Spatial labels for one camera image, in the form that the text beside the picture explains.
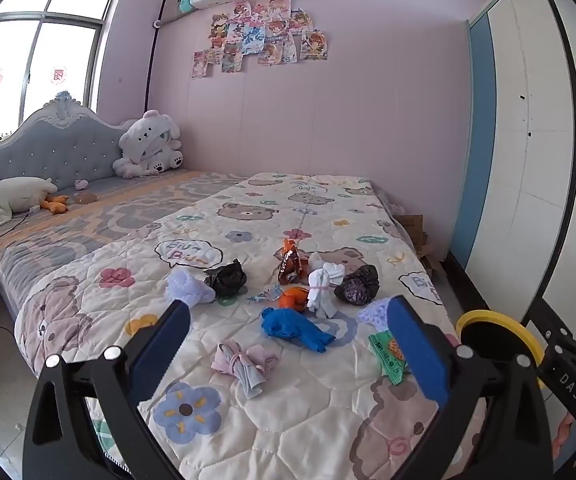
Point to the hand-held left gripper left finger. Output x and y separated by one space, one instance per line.
164 342

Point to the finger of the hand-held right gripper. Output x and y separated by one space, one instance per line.
560 337

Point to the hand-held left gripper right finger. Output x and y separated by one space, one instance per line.
420 355

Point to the green snack packet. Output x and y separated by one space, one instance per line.
385 355

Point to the yellow rimmed trash bin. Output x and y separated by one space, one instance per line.
520 334

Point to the lavender knit cloth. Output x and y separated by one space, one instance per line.
375 316

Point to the pink cloth bundle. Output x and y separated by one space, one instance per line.
248 366

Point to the plain black plastic bag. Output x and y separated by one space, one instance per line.
228 279

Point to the black plastic bag purple print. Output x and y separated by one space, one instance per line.
357 287

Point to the small blue grey wrapper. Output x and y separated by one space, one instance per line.
268 294

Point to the white cloth bundle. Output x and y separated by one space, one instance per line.
320 292

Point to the orange ball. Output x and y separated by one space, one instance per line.
293 299

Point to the orange snack wrapper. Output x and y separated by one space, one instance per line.
288 262

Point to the person's right hand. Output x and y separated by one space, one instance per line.
563 432

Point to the open cardboard box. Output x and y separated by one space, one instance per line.
426 257

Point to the closed cardboard box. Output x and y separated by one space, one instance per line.
412 227

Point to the bear and flower printed quilt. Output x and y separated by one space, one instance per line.
278 415

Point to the grey orange patterned bed sheet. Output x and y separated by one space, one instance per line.
118 210

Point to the brown round pad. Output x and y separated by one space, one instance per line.
86 198

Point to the white and blue wardrobe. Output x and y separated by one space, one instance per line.
517 160

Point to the small orange plush toy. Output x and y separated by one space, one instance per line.
54 204

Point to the small pink plush toy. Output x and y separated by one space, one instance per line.
81 185

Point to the white bear plush toy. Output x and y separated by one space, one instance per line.
148 140

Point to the white goose plush toy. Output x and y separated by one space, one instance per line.
13 195

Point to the grey tufted bed headboard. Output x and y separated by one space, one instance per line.
68 145

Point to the window with grey frame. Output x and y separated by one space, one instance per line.
70 60

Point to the cluster of wall posters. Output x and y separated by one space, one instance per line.
248 35

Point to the white wall pipe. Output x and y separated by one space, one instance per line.
168 21

